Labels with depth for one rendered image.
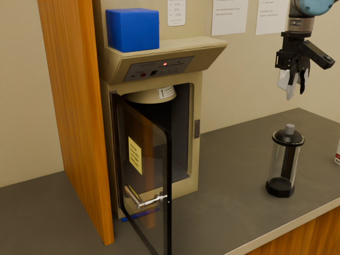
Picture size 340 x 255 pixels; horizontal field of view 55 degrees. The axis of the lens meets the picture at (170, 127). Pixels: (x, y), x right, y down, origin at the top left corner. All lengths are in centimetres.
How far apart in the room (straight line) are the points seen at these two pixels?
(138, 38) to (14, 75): 62
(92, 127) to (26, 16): 57
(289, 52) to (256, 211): 54
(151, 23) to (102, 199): 49
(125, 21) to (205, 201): 70
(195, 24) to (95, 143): 45
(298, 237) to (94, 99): 91
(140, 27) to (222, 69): 94
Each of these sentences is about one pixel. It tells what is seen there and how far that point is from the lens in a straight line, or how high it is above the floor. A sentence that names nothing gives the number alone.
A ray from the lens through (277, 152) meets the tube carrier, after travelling 120.
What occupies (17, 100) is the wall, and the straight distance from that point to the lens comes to 133.
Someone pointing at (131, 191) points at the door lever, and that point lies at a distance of 80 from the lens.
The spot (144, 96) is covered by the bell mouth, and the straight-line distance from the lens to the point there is 102.
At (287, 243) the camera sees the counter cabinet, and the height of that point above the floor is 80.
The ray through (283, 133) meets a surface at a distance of 120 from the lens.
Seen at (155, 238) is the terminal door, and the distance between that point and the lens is 88.
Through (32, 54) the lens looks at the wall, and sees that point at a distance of 130.
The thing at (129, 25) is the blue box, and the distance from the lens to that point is 79.
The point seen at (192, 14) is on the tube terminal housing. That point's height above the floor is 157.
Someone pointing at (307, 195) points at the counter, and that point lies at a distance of 134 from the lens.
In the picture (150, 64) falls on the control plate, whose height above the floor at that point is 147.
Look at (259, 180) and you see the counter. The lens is 136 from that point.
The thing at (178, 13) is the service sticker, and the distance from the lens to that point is 98.
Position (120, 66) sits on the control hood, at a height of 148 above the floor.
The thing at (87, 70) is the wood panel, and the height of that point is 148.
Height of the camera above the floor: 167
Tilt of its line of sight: 25 degrees down
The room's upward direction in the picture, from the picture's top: straight up
